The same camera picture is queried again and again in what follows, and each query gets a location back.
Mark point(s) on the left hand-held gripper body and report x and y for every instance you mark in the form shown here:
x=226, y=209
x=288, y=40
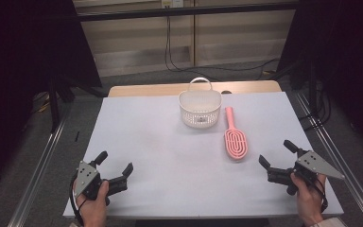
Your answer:
x=86, y=176

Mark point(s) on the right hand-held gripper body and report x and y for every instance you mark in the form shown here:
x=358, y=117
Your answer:
x=315, y=165

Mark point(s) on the pink hairbrush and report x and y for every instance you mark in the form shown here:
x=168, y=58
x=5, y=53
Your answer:
x=235, y=145

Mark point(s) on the white plastic basket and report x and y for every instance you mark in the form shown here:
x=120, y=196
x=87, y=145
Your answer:
x=200, y=118

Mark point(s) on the person's left hand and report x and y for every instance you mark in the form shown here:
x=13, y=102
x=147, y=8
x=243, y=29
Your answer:
x=93, y=211

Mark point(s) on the person's right hand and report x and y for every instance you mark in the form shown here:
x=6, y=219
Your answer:
x=308, y=201

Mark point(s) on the small black floor object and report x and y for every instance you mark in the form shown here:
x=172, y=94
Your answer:
x=77, y=136

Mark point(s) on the black metal stand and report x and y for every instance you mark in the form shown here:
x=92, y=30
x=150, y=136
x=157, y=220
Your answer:
x=312, y=91
x=54, y=107

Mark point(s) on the wooden table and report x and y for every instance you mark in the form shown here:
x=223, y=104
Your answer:
x=138, y=90

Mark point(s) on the black curtain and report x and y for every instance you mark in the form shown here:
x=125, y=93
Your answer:
x=353, y=47
x=12, y=63

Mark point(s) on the black horizontal bar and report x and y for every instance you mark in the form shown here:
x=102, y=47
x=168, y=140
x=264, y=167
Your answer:
x=138, y=14

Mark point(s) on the metal floor rail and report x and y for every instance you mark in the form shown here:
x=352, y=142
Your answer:
x=34, y=176
x=343, y=164

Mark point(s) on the wall socket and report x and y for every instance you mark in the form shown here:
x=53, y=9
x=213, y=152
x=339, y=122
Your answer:
x=172, y=3

